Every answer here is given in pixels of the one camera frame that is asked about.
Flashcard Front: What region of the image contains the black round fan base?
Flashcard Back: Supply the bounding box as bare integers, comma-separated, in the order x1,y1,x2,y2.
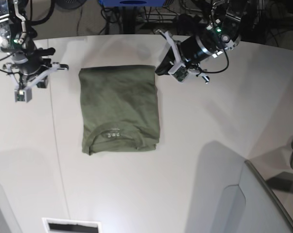
55,0,86,10

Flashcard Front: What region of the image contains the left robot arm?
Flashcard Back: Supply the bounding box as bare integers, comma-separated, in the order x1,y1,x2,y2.
155,0,251,83

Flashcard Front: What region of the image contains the green t-shirt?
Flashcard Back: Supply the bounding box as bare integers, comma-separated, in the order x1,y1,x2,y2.
79,65,160,155

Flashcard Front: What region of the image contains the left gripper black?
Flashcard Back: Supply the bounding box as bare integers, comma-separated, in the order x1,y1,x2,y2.
155,35,216,75

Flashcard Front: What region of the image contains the black table leg post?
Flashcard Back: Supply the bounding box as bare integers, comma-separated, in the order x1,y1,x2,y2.
121,6,138,34

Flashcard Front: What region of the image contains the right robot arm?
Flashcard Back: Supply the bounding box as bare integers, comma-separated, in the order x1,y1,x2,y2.
0,0,60,93

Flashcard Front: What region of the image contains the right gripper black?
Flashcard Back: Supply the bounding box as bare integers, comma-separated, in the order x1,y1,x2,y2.
12,48,55,88

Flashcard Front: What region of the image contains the blue plastic bin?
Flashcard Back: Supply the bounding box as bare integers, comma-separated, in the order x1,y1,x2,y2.
99,0,165,7

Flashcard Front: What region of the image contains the grey metal stand right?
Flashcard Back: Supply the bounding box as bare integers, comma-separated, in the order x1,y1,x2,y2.
243,135,293,233

